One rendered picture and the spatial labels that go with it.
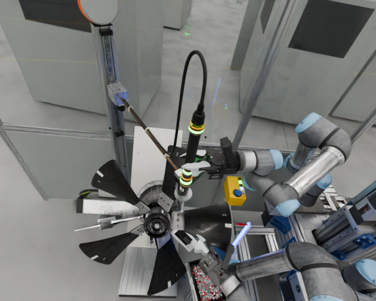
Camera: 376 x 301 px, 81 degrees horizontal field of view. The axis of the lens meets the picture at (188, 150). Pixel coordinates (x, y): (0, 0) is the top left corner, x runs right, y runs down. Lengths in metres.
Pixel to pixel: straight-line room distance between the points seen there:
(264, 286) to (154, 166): 1.41
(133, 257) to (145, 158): 1.17
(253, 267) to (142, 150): 0.77
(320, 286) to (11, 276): 2.23
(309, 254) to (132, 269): 1.57
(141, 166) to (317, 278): 0.90
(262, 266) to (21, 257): 2.05
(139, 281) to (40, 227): 1.08
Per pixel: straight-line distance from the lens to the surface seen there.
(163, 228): 1.05
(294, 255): 0.94
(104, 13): 1.14
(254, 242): 2.28
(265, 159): 0.81
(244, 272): 1.09
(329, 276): 0.89
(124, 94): 1.18
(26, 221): 2.69
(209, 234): 1.10
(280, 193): 0.87
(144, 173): 1.26
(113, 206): 1.22
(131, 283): 2.15
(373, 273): 1.29
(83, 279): 2.31
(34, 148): 2.09
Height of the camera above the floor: 2.17
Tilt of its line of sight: 46 degrees down
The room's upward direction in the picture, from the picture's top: 10 degrees clockwise
